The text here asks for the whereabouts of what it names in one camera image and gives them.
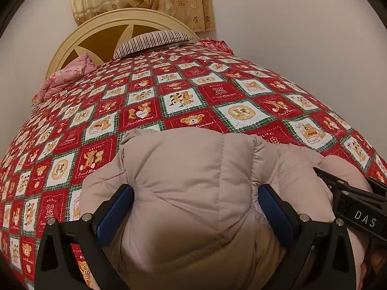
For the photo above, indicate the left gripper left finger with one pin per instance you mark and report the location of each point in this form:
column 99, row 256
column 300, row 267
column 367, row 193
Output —
column 56, row 267

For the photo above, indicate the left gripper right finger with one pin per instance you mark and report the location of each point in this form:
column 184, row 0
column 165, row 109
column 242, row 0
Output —
column 318, row 254

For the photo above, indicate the beige puffer down jacket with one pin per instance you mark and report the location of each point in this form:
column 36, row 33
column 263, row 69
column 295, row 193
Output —
column 196, row 222

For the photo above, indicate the pink folded blanket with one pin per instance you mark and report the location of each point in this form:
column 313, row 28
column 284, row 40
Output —
column 63, row 78

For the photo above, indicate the red teddy bear quilt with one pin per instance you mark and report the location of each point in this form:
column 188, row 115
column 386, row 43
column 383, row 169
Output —
column 79, row 129

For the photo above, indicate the cream wooden headboard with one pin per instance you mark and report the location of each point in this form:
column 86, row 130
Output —
column 101, row 36

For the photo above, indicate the striped pillow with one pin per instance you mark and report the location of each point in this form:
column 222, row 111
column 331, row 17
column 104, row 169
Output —
column 151, row 40

